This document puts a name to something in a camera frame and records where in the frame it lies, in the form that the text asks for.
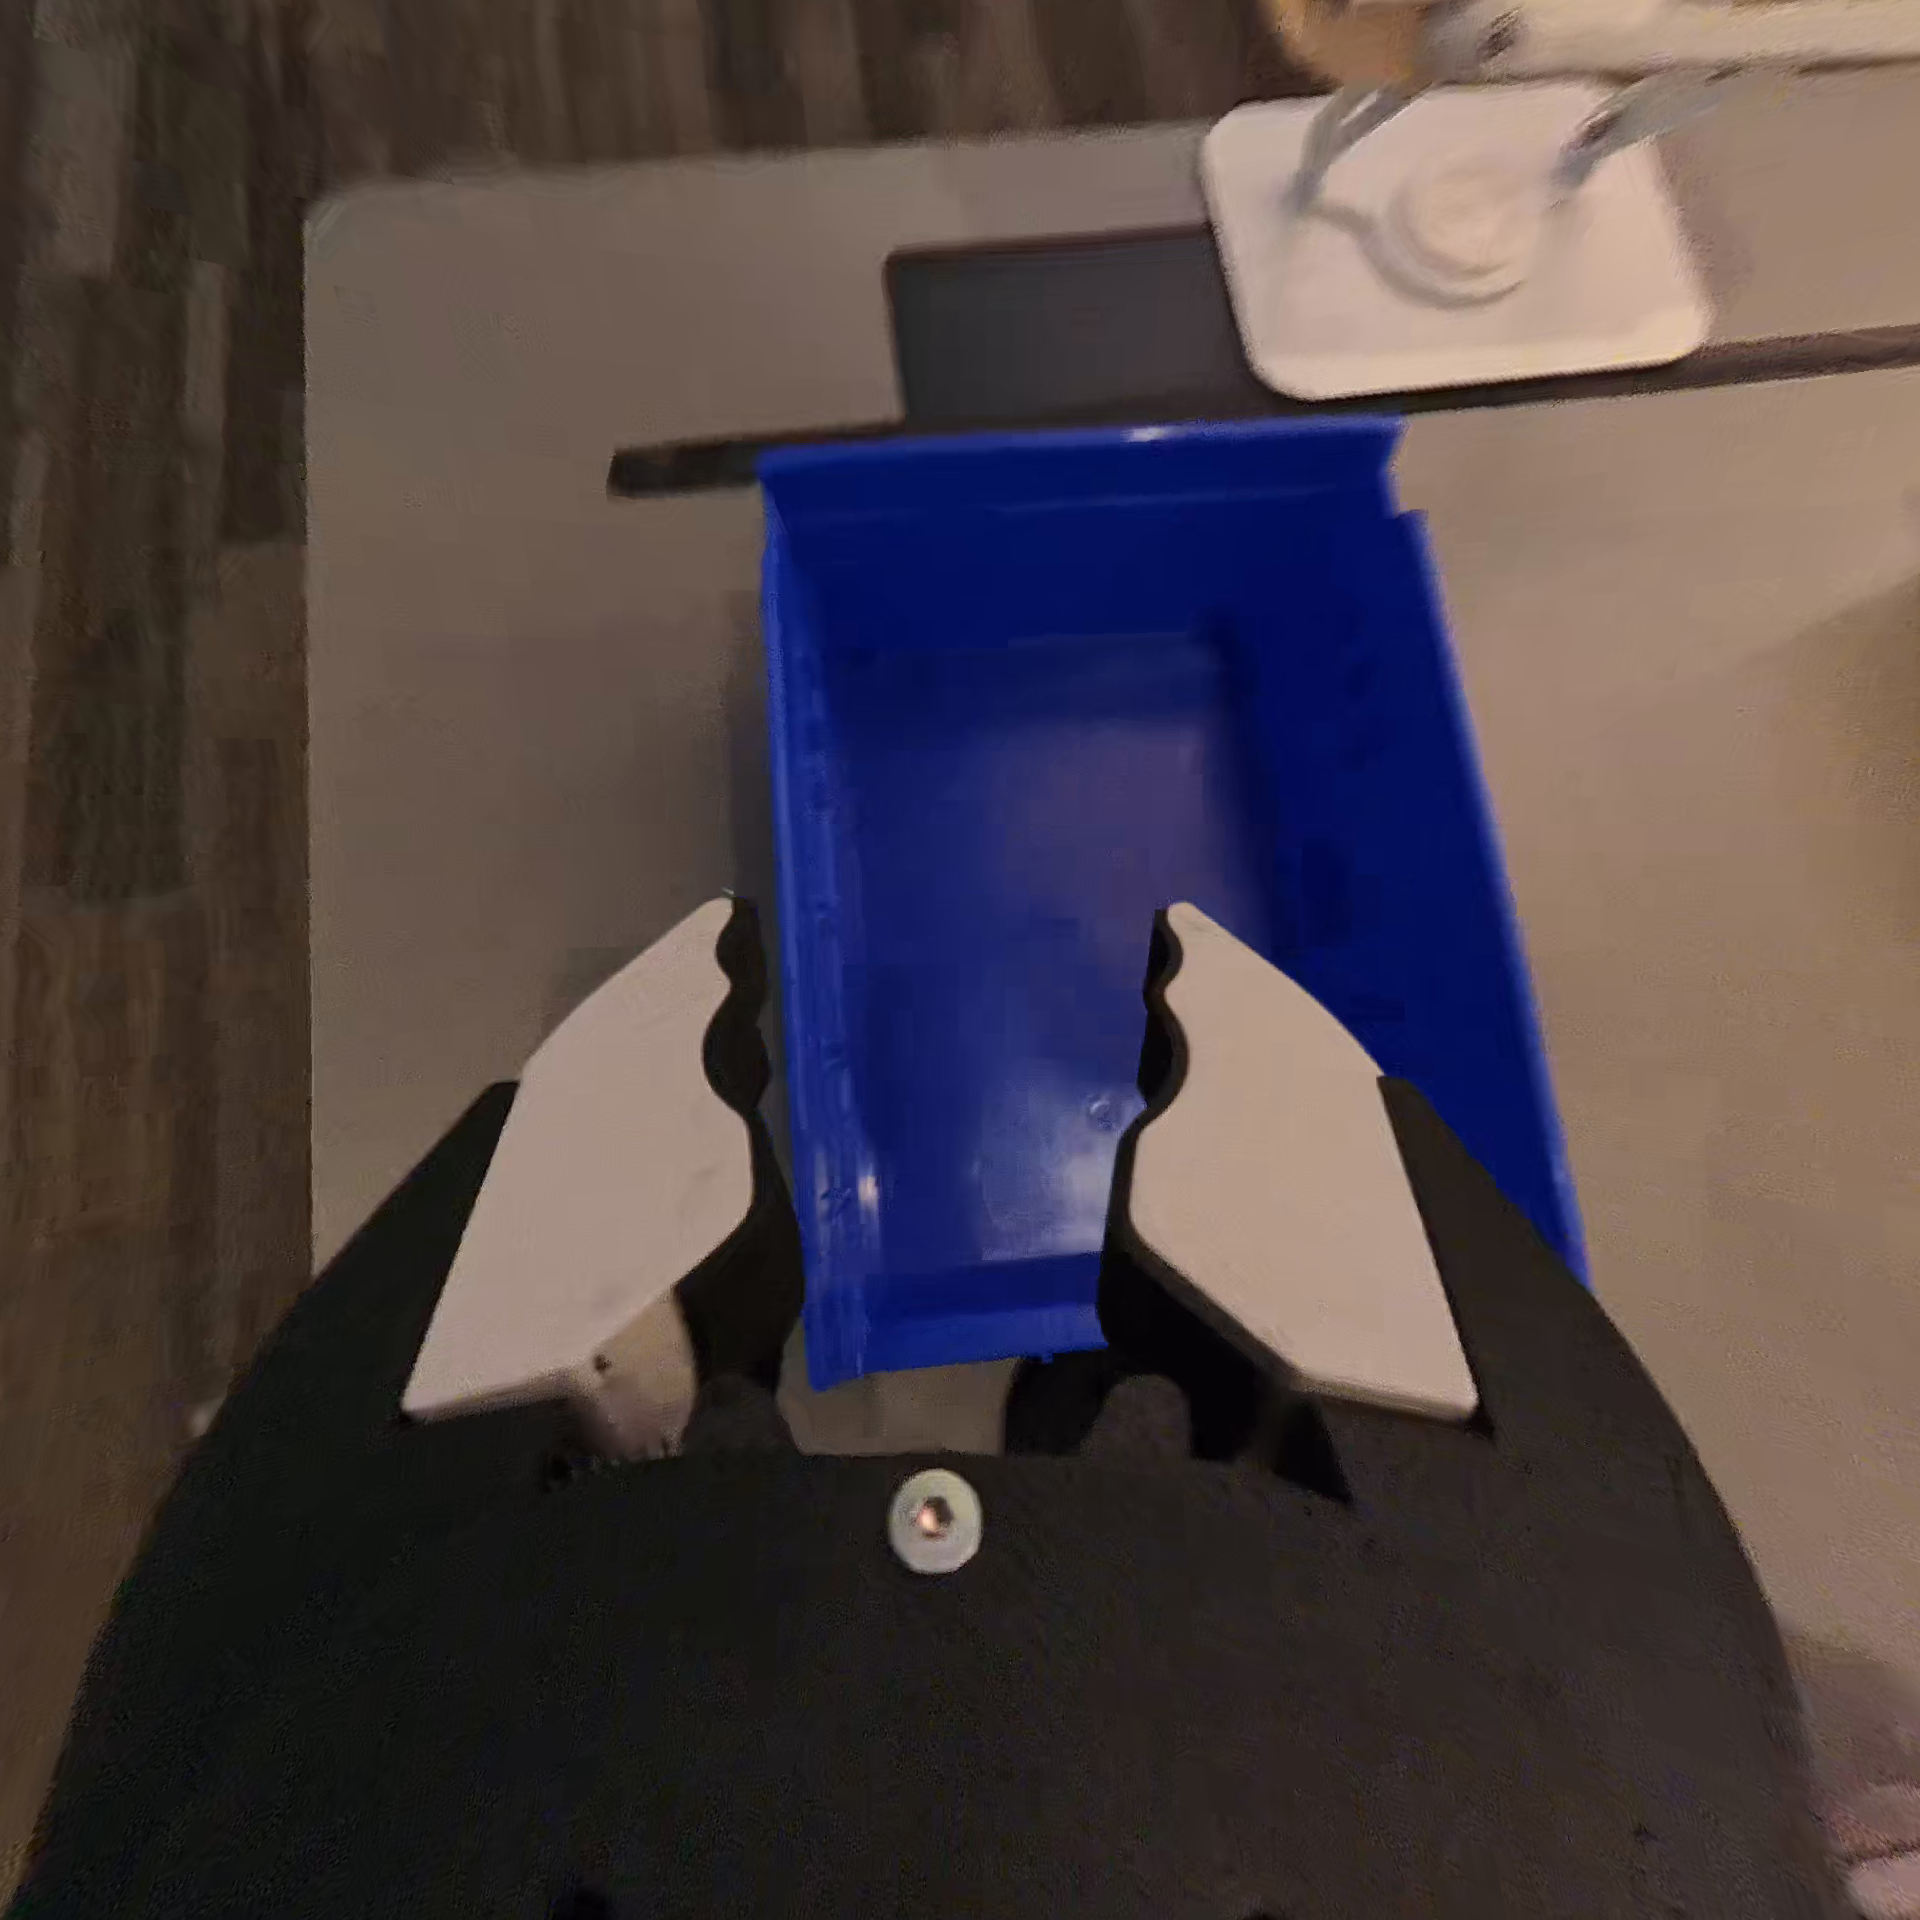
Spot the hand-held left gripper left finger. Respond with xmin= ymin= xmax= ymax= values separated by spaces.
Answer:
xmin=399 ymin=895 xmax=812 ymax=1471

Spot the black table mat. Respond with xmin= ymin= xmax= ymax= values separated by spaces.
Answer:
xmin=885 ymin=229 xmax=1278 ymax=440

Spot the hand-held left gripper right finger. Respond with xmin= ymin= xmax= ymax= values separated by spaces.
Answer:
xmin=1094 ymin=902 xmax=1482 ymax=1505

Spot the blue parts bin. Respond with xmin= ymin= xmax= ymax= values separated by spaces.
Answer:
xmin=756 ymin=417 xmax=1594 ymax=1394

